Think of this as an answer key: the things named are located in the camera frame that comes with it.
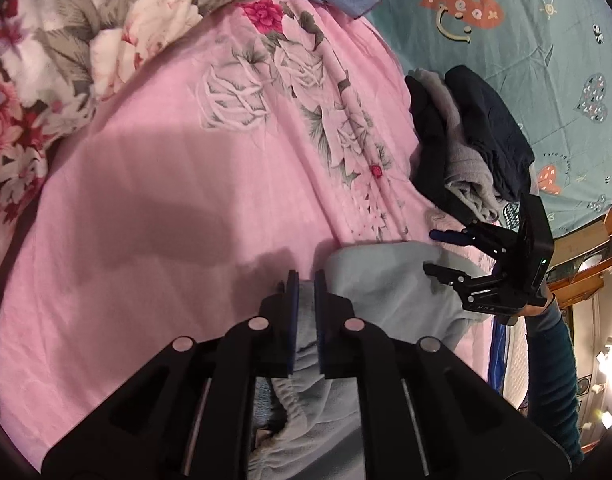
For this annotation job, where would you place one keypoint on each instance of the white mattress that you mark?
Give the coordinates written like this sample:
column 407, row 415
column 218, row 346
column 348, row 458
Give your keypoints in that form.
column 511, row 365

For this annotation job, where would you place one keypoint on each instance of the wooden bed frame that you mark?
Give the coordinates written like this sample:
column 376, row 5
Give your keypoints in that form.
column 586, row 280

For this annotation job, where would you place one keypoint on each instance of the light grey-blue pants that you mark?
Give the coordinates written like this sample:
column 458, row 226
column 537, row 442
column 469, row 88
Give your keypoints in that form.
column 386, row 280

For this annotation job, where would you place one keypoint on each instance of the ceiling lamp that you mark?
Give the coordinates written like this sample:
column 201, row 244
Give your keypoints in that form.
column 608, row 360

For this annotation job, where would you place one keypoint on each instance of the navy garment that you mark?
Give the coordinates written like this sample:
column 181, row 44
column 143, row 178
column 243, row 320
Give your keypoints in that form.
column 491, row 120

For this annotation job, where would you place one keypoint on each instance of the person's right forearm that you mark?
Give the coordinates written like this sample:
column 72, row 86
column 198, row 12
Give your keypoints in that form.
column 553, row 375

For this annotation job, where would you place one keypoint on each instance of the teal printed bedsheet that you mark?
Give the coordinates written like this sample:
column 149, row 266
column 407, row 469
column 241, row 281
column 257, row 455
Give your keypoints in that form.
column 536, row 60

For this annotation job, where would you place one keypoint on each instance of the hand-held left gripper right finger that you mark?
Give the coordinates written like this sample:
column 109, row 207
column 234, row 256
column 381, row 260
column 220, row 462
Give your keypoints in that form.
column 321, row 310

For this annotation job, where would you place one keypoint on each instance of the white and red floral quilt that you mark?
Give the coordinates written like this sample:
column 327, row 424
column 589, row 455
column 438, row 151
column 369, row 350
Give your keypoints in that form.
column 60, row 50

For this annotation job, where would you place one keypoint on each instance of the black garment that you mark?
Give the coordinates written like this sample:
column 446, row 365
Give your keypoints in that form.
column 428, row 145

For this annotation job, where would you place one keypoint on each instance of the pink floral blanket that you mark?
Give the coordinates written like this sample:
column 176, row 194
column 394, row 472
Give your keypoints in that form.
column 185, row 185

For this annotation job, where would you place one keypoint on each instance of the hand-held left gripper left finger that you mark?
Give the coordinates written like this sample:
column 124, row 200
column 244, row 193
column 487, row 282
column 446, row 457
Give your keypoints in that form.
column 292, row 310

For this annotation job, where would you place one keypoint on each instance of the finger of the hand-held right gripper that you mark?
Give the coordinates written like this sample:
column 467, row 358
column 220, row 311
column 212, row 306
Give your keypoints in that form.
column 448, row 236
column 441, row 271

